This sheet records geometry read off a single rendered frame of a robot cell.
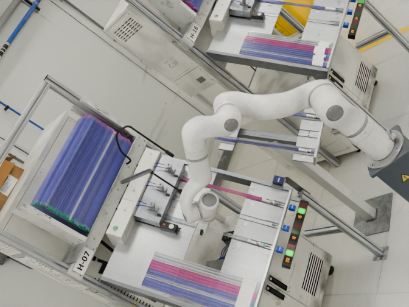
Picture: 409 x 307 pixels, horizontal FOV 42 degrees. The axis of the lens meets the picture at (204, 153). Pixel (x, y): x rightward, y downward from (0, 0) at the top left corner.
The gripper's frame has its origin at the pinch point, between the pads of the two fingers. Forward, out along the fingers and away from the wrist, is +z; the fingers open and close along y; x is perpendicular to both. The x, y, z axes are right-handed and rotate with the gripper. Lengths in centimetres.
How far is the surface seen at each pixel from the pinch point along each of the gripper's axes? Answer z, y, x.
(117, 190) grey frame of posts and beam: 0.6, -3.0, -45.4
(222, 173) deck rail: 0.3, -30.0, -1.1
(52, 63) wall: 101, -125, -163
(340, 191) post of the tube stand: 26, -56, 61
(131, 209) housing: -1.2, 4.4, -35.1
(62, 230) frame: -11, 28, -57
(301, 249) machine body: 44, -24, 51
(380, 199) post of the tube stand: 41, -69, 87
